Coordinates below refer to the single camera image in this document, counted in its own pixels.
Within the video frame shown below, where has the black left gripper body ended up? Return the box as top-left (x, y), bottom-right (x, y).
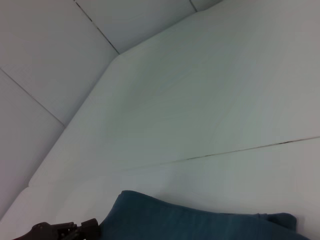
top-left (17, 221), bottom-right (83, 240)

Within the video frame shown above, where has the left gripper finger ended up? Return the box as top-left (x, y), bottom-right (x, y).
top-left (79, 217), bottom-right (102, 240)

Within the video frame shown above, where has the teal blue shirt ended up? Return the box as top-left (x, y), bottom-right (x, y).
top-left (97, 190), bottom-right (313, 240)

